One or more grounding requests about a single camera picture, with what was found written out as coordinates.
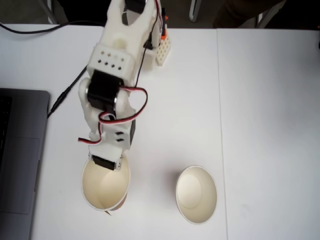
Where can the brown paper cup with note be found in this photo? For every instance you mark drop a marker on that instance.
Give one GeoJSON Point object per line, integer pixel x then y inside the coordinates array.
{"type": "Point", "coordinates": [100, 190]}

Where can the dark grey laptop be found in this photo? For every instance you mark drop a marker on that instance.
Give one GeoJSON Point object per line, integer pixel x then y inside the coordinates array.
{"type": "Point", "coordinates": [22, 150]}

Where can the grey metal chair leg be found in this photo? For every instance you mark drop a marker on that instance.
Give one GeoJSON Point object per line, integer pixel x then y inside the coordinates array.
{"type": "Point", "coordinates": [271, 12]}
{"type": "Point", "coordinates": [194, 10]}
{"type": "Point", "coordinates": [51, 12]}

